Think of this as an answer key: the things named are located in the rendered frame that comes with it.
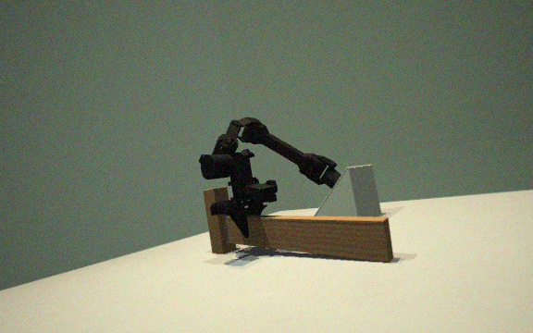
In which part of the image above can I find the brown wooden post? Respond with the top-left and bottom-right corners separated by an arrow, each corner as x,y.
203,187 -> 237,254

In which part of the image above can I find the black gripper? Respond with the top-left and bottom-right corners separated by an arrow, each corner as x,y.
210,174 -> 277,238

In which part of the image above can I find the brown wooden plank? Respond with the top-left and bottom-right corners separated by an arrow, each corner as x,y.
225,216 -> 393,263

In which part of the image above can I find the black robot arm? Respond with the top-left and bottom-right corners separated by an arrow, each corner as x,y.
199,117 -> 341,202

